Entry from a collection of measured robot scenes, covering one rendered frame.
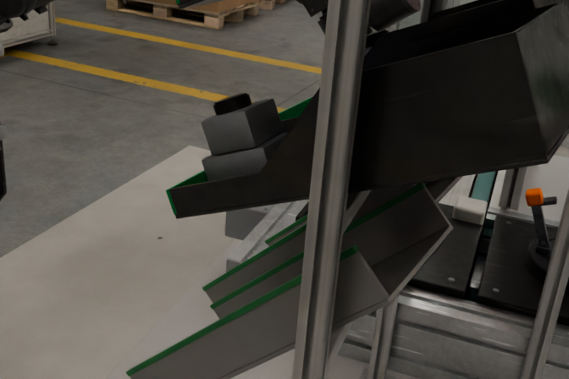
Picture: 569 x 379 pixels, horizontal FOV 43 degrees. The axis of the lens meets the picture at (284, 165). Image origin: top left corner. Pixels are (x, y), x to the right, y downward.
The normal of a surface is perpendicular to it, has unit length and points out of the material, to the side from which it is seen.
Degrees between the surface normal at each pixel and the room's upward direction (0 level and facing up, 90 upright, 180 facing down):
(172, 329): 0
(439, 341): 90
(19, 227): 0
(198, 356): 90
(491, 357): 90
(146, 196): 0
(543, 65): 65
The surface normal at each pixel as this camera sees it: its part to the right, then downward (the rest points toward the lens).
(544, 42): 0.81, -0.15
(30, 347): 0.07, -0.91
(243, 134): -0.51, 0.31
